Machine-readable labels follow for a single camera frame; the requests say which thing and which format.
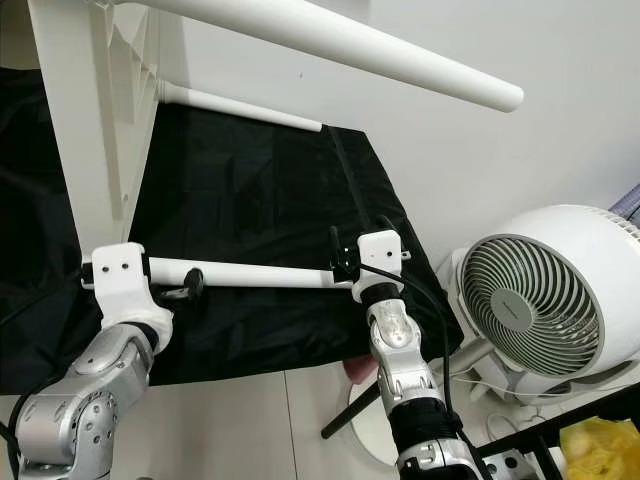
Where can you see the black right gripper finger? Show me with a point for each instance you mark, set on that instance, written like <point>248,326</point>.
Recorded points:
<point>334,247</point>
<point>382,224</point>

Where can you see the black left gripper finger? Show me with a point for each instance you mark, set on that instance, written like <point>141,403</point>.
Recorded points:
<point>192,284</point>

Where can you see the white plastic table leg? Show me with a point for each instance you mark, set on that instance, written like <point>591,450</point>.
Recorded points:
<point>260,272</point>
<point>240,107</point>
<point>410,60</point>

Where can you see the white plastic table top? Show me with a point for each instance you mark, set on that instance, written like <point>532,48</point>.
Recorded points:
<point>75,120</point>

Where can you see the black tablecloth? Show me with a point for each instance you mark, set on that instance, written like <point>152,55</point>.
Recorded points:
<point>240,200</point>

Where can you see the black metal table leg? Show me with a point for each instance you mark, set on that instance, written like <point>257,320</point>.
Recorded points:
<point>345,415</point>

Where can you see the white plastic device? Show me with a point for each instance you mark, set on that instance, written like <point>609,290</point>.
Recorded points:
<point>510,465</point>

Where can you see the black metal rack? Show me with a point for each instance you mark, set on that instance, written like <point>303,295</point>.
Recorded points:
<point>560,430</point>

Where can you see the yellow plastic bag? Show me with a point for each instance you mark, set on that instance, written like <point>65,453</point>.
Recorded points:
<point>605,450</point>

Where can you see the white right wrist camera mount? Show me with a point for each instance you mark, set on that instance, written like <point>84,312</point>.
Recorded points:
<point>385,250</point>

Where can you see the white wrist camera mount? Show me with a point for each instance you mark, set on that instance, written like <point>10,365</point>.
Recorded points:
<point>120,275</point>
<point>385,250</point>

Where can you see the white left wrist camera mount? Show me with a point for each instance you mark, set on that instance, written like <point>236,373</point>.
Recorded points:
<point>120,275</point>

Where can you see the white pedestal fan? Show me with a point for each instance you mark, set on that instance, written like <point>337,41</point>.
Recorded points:
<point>530,300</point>

